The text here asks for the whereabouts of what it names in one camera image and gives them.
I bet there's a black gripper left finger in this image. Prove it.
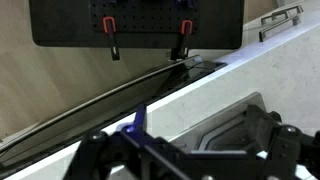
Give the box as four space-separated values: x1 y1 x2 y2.
63 103 188 180

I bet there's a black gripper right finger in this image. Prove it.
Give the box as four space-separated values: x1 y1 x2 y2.
245 103 320 180

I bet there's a black built-in oven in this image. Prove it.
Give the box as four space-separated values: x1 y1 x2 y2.
0 54 228 172

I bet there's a black gas cooktop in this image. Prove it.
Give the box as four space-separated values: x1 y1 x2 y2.
168 91 278 158

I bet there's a red black clamp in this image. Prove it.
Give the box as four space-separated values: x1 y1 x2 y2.
170 19 194 62
102 16 121 62

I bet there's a white drawer cabinet beside oven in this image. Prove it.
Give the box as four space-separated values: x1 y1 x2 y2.
213 0 320 66

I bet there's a black robot mounting board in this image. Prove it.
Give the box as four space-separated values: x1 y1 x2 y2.
28 0 245 50

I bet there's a dark drawer handle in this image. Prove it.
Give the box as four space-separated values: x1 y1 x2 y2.
259 14 301 43
260 4 304 26

